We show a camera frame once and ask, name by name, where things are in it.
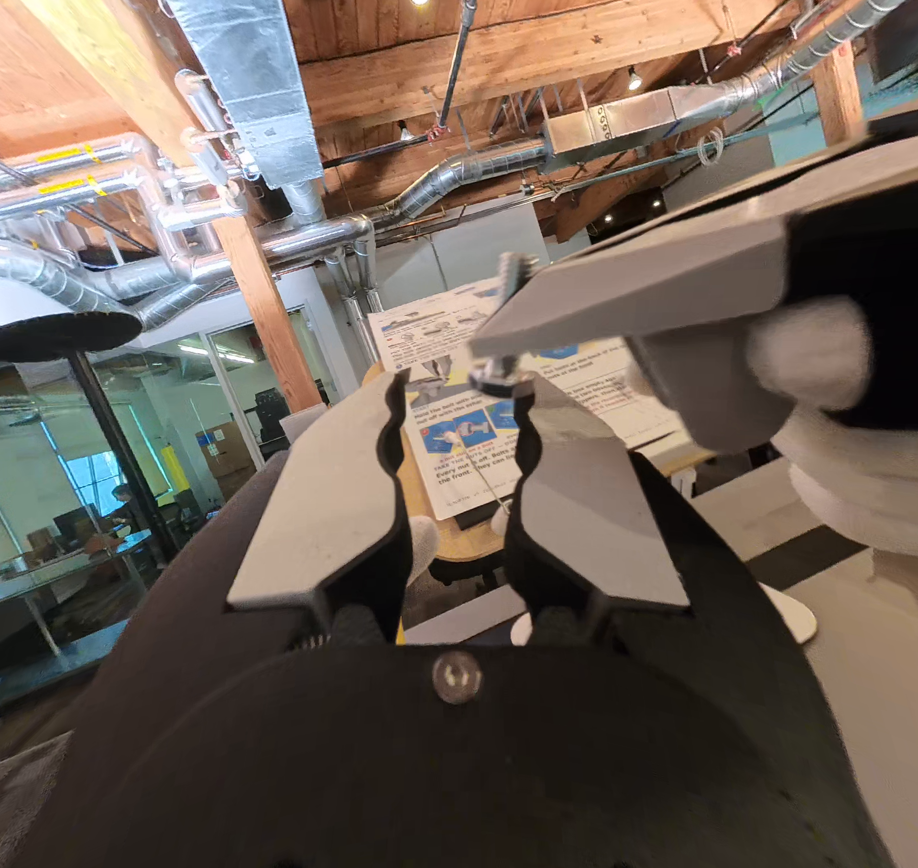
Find silver bolt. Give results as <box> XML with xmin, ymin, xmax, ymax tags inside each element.
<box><xmin>470</xmin><ymin>250</ymin><xmax>540</xmax><ymax>399</ymax></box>

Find printed instruction sheet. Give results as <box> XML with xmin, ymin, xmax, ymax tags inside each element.
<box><xmin>368</xmin><ymin>276</ymin><xmax>684</xmax><ymax>522</ymax></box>

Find shiny insulated pipe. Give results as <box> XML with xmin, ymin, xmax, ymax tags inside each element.
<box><xmin>0</xmin><ymin>133</ymin><xmax>155</xmax><ymax>191</ymax></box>
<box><xmin>0</xmin><ymin>165</ymin><xmax>169</xmax><ymax>234</ymax></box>

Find stacked cardboard boxes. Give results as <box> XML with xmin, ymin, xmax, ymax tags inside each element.
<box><xmin>195</xmin><ymin>420</ymin><xmax>258</xmax><ymax>483</ymax></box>

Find person's right hand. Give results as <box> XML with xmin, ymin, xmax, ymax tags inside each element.
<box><xmin>746</xmin><ymin>298</ymin><xmax>918</xmax><ymax>561</ymax></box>

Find black floor lamp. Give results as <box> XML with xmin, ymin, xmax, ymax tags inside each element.
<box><xmin>0</xmin><ymin>311</ymin><xmax>176</xmax><ymax>571</ymax></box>

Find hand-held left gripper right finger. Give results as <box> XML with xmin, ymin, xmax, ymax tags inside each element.
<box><xmin>501</xmin><ymin>377</ymin><xmax>691</xmax><ymax>643</ymax></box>

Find foil box duct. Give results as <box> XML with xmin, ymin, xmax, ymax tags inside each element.
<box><xmin>541</xmin><ymin>83</ymin><xmax>743</xmax><ymax>168</ymax></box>

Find galvanised rectangular duct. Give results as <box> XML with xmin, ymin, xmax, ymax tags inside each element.
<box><xmin>135</xmin><ymin>0</ymin><xmax>325</xmax><ymax>189</ymax></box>

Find shiny silver pipe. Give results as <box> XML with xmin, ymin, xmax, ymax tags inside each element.
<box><xmin>254</xmin><ymin>213</ymin><xmax>377</xmax><ymax>261</ymax></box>

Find black sprinkler pipe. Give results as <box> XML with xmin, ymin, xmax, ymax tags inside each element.
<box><xmin>436</xmin><ymin>0</ymin><xmax>496</xmax><ymax>139</ymax></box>

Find large spiral silver duct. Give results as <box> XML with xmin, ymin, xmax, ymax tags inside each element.
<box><xmin>0</xmin><ymin>237</ymin><xmax>238</xmax><ymax>333</ymax></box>

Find flexible silver duct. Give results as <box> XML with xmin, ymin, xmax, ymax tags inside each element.
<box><xmin>387</xmin><ymin>138</ymin><xmax>555</xmax><ymax>222</ymax></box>

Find glass-top metal table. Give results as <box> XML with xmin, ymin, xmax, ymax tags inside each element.
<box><xmin>0</xmin><ymin>530</ymin><xmax>155</xmax><ymax>661</ymax></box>

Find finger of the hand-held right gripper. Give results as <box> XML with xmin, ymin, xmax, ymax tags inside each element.
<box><xmin>548</xmin><ymin>133</ymin><xmax>918</xmax><ymax>267</ymax></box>
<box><xmin>468</xmin><ymin>216</ymin><xmax>791</xmax><ymax>361</ymax></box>

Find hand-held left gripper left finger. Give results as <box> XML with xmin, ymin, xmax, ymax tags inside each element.
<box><xmin>227</xmin><ymin>372</ymin><xmax>413</xmax><ymax>643</ymax></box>

